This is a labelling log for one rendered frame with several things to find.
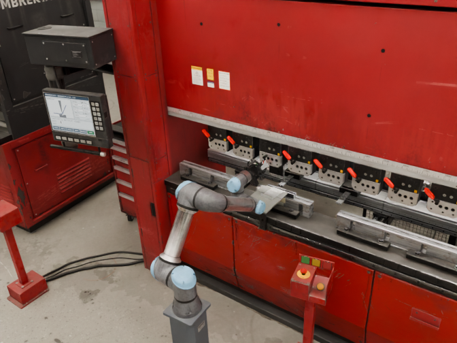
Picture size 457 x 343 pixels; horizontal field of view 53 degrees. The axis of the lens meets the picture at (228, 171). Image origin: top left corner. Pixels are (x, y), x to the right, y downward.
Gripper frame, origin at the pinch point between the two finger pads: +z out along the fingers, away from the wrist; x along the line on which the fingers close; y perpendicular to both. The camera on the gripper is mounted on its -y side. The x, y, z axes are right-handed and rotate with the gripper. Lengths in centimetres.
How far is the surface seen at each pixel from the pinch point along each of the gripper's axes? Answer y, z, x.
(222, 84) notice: 45, 3, 32
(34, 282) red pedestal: -106, -86, 155
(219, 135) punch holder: 10.0, 2.8, 36.2
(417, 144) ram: 34, 3, -85
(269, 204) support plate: -18.5, -11.9, -10.8
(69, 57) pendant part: 63, -45, 110
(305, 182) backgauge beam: -23.1, 30.5, -13.2
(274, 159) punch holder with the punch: 4.0, 2.6, -5.3
